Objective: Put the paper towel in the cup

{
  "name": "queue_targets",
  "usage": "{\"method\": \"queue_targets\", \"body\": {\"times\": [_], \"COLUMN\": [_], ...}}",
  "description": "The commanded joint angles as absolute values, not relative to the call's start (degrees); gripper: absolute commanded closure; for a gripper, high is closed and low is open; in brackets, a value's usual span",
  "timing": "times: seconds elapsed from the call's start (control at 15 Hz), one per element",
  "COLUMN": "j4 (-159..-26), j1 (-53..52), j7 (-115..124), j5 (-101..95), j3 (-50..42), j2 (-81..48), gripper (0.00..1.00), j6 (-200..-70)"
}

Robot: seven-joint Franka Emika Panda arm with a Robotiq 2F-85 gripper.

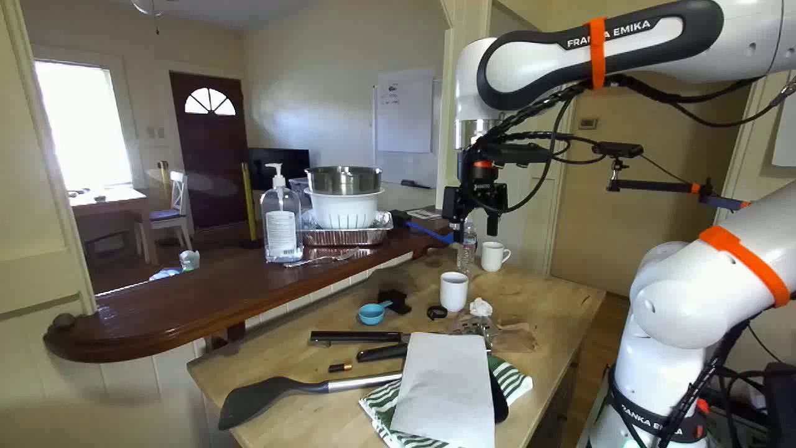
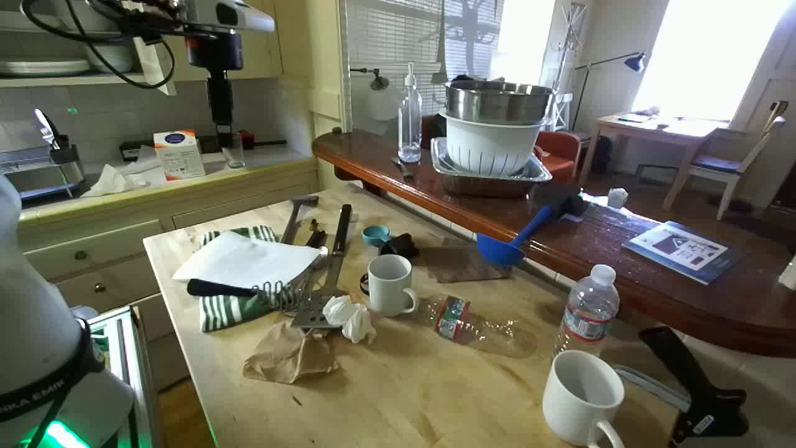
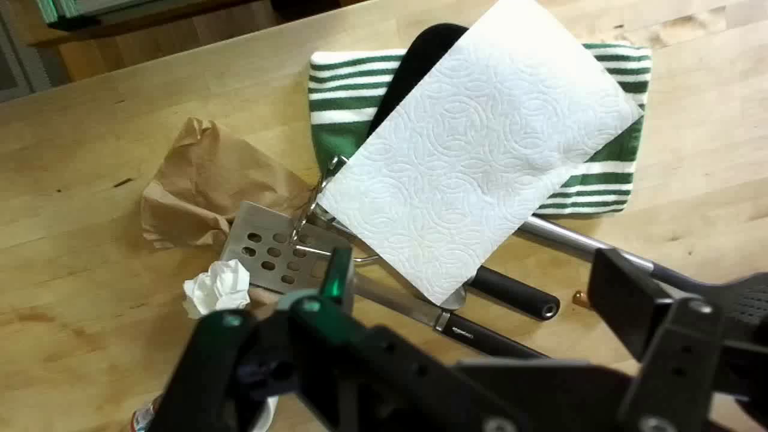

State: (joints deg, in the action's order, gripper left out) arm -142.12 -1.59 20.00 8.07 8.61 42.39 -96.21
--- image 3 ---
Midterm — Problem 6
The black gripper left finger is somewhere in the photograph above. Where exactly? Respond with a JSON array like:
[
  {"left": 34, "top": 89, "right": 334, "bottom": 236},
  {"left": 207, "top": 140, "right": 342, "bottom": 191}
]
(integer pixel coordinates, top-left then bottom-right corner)
[{"left": 146, "top": 246, "right": 483, "bottom": 432}]

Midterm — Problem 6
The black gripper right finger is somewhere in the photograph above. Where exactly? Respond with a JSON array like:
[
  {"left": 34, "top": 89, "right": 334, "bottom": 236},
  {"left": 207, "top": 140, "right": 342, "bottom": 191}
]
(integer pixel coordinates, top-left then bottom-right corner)
[{"left": 586, "top": 247, "right": 768, "bottom": 432}]

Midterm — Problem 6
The white paper towel sheet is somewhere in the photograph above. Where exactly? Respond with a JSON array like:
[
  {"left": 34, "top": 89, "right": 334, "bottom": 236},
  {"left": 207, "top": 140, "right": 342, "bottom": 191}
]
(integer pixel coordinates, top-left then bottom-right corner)
[{"left": 316, "top": 0, "right": 646, "bottom": 307}]

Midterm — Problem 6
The green white striped towel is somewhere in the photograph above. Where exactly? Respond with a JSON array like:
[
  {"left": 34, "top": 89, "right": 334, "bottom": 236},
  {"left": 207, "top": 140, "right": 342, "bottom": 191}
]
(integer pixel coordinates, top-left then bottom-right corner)
[{"left": 306, "top": 38, "right": 654, "bottom": 221}]

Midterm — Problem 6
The crumpled white tissue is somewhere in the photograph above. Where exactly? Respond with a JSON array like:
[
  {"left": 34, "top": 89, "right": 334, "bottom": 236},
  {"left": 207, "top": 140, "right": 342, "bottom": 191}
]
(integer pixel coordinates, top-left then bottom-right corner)
[{"left": 179, "top": 258, "right": 254, "bottom": 321}]

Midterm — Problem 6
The clear plastic package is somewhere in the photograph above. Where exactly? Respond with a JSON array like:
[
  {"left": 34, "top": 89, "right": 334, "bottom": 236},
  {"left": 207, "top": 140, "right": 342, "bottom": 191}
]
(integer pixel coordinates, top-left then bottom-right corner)
[{"left": 130, "top": 391, "right": 166, "bottom": 432}]

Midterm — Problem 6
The crumpled brown paper bag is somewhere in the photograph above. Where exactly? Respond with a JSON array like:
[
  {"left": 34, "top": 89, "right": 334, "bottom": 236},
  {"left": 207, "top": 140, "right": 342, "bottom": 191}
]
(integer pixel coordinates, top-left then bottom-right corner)
[{"left": 138, "top": 116, "right": 316, "bottom": 249}]

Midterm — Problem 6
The black cloth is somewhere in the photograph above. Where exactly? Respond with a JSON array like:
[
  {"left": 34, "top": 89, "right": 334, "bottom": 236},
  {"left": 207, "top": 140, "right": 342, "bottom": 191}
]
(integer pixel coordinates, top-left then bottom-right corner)
[{"left": 365, "top": 21, "right": 471, "bottom": 140}]

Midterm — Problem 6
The black-handled metal kitchen tool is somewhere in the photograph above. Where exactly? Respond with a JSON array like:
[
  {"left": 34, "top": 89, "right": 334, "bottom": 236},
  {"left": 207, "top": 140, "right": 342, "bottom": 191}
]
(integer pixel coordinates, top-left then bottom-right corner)
[{"left": 291, "top": 155, "right": 562, "bottom": 325}]

